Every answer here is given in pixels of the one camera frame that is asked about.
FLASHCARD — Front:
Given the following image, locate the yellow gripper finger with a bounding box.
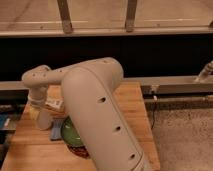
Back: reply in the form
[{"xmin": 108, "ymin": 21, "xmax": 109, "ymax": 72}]
[{"xmin": 29, "ymin": 106, "xmax": 41, "ymax": 121}]

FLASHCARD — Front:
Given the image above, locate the white ceramic cup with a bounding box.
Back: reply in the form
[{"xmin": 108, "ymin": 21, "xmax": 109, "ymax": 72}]
[{"xmin": 36, "ymin": 109, "xmax": 53, "ymax": 130}]

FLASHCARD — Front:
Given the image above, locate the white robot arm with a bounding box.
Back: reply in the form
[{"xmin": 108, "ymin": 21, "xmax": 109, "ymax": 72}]
[{"xmin": 22, "ymin": 57, "xmax": 153, "ymax": 171}]

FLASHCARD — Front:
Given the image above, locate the blue sponge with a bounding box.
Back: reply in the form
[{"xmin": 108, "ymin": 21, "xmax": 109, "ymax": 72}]
[{"xmin": 50, "ymin": 119, "xmax": 63, "ymax": 141}]

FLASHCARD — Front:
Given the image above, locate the green bowl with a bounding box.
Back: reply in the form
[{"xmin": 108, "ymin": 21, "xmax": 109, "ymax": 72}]
[{"xmin": 60, "ymin": 117, "xmax": 83, "ymax": 147}]

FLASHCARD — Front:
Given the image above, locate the red snack wrapper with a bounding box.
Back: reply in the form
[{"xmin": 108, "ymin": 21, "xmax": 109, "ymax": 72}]
[{"xmin": 68, "ymin": 145, "xmax": 89, "ymax": 158}]

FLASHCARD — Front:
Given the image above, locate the left metal post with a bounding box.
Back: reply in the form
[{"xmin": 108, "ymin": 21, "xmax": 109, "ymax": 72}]
[{"xmin": 57, "ymin": 0, "xmax": 73, "ymax": 34}]

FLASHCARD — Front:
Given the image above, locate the metal post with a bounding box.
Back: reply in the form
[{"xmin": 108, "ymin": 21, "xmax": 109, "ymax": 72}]
[
  {"xmin": 125, "ymin": 0, "xmax": 138, "ymax": 32},
  {"xmin": 57, "ymin": 0, "xmax": 73, "ymax": 34}
]

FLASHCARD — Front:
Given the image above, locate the right metal post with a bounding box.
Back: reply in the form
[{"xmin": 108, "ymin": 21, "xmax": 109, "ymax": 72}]
[{"xmin": 125, "ymin": 0, "xmax": 138, "ymax": 32}]

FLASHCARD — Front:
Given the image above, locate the grey corrugated hose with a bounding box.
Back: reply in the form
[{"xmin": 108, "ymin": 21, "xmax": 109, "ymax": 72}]
[{"xmin": 194, "ymin": 60, "xmax": 213, "ymax": 83}]

